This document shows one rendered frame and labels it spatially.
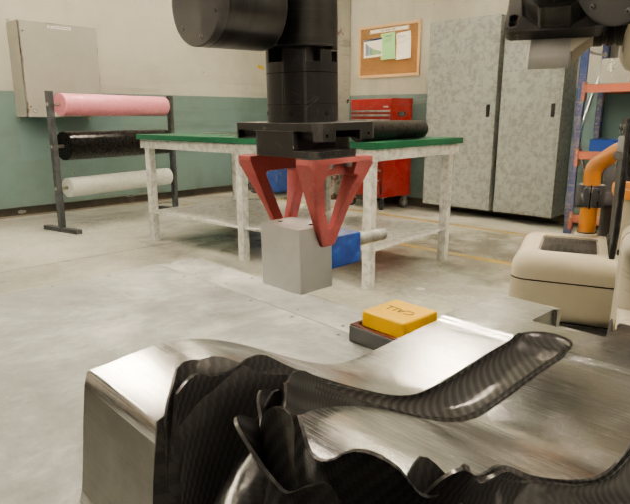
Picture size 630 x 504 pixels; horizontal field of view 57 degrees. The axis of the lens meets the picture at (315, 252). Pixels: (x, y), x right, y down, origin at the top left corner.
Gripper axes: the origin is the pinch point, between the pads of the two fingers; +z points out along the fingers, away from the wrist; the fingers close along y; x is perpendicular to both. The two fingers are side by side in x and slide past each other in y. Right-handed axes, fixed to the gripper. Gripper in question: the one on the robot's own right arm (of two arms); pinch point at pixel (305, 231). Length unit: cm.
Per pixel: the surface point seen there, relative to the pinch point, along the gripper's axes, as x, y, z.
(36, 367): -16.4, -22.7, 14.7
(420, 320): 15.5, 0.8, 12.1
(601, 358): 5.8, 22.7, 6.2
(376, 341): 11.7, -2.0, 14.2
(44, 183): 179, -627, 68
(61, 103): 165, -510, -15
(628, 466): -4.4, 28.0, 6.7
